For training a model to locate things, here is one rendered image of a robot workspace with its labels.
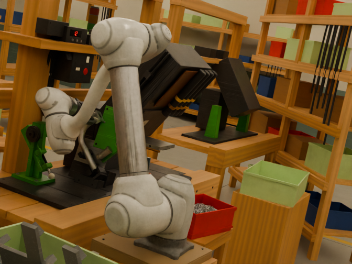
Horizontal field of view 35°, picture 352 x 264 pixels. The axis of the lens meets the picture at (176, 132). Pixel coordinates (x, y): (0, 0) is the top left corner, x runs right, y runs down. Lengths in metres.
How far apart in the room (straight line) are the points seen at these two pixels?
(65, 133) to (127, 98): 0.49
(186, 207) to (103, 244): 0.33
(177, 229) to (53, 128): 0.69
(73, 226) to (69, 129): 0.41
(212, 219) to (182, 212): 0.60
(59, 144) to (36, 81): 0.49
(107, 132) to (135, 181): 0.88
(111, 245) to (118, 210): 0.25
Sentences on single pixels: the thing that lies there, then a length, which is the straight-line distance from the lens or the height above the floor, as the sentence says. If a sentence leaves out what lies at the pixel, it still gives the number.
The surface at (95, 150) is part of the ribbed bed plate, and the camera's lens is 2.77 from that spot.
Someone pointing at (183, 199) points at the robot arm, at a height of 1.10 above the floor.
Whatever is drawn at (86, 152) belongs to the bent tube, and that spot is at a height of 1.05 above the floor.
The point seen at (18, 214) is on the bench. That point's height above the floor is 0.88.
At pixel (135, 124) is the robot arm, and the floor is 1.34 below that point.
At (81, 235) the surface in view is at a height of 0.84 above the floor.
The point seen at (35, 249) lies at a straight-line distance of 1.50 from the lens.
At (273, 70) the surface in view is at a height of 1.39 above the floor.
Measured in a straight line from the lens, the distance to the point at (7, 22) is 7.78.
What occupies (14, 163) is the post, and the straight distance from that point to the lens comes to 2.78.
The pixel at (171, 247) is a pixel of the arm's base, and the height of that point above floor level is 0.92.
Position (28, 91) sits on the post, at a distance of 2.71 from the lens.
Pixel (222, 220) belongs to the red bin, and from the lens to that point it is 2.69.
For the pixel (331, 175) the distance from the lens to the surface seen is 4.93.
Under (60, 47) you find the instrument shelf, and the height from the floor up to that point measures 1.51.
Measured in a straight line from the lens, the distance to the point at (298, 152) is 5.61.
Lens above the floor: 1.66
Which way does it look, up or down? 9 degrees down
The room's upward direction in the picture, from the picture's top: 11 degrees clockwise
